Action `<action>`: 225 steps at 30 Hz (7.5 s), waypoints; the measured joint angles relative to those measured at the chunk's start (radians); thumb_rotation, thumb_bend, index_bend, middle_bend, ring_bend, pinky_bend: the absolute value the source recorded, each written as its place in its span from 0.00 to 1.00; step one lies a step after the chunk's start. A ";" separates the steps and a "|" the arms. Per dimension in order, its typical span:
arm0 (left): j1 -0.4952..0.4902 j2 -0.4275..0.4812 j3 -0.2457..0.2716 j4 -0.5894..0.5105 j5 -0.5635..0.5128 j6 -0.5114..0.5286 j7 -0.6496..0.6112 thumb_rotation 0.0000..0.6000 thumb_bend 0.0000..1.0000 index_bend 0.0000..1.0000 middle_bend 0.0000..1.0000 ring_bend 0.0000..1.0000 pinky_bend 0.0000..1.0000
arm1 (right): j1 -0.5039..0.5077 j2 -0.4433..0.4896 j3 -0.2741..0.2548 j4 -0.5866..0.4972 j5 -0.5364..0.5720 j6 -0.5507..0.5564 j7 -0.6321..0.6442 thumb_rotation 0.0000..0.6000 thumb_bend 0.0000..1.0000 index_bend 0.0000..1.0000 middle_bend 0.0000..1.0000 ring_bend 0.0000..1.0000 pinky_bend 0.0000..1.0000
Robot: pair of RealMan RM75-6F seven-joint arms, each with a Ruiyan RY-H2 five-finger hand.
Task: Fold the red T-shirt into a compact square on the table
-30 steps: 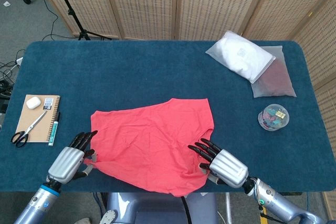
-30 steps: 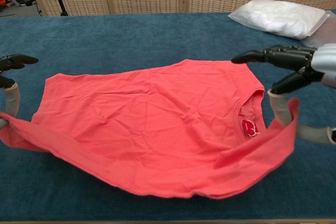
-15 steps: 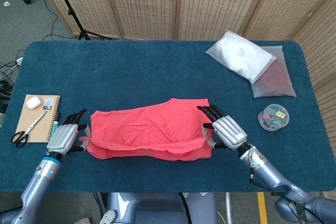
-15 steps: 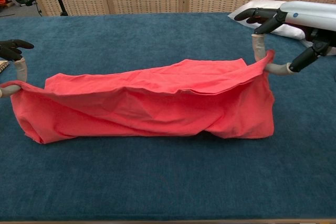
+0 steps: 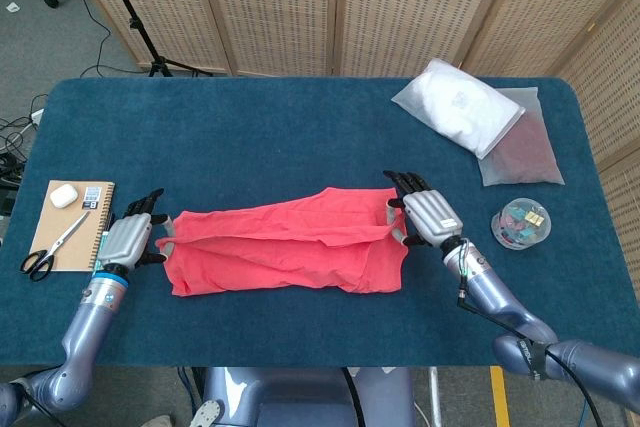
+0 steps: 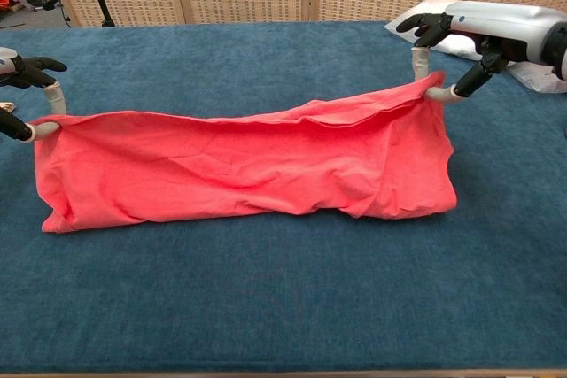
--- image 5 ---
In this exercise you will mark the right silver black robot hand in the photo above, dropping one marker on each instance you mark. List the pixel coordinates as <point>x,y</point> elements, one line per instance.
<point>432,214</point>

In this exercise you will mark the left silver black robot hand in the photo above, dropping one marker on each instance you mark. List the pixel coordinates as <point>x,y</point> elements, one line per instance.
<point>125,242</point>

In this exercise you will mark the red cloth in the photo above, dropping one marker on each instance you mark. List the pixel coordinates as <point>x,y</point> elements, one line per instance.
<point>280,252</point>

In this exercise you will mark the green white marker pen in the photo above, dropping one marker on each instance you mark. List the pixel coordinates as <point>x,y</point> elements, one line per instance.
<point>102,242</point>

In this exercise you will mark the black pen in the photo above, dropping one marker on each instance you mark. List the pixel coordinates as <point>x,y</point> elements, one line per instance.
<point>108,221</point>

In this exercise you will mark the small black white card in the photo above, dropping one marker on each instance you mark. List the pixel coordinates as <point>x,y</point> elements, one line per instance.
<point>91,198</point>

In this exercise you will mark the brown spiral notebook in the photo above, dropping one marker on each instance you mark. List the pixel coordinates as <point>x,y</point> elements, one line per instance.
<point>55,227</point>

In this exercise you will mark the white earbuds case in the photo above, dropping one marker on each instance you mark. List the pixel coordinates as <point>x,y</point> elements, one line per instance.
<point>63,195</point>

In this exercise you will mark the clear round box of clips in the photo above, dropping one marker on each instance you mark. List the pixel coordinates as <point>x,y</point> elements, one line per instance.
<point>522,224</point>

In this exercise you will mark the white garment in plastic bag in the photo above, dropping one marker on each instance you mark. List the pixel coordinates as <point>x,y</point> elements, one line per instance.
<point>460,107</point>

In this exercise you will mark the dark red garment in bag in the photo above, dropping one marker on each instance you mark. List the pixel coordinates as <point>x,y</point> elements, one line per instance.
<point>530,157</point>

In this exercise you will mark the blue carpet table cover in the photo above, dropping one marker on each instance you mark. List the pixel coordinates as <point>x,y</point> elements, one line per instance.
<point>300,137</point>

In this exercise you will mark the white power strip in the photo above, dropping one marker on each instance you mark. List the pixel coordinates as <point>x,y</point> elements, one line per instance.
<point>37,116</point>

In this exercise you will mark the black tripod stand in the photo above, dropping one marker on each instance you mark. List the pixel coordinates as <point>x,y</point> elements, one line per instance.
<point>140,32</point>

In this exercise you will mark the blue-grey robot torso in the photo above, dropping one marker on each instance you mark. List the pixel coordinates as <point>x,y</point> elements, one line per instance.
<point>300,397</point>

